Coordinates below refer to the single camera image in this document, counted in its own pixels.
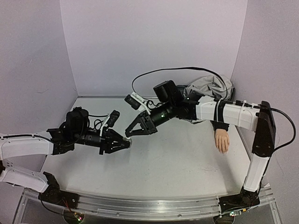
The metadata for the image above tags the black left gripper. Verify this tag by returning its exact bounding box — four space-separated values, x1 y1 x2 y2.
73 128 131 155

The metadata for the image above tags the small nail polish bottle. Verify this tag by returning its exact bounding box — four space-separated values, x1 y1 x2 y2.
123 138 132 148

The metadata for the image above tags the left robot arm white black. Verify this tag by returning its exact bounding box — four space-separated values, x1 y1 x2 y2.
0 107 131 204

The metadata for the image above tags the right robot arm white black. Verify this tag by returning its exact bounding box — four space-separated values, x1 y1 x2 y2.
125 80 276 214

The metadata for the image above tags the mannequin hand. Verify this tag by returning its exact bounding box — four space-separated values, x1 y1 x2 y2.
214 129 230 154

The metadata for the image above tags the grey crumpled cloth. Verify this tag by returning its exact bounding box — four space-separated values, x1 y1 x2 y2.
183 75 235 100

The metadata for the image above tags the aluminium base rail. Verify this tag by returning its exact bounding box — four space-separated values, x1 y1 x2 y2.
23 187 276 221

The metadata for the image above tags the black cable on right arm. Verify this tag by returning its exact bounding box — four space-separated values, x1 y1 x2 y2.
131 67 294 152

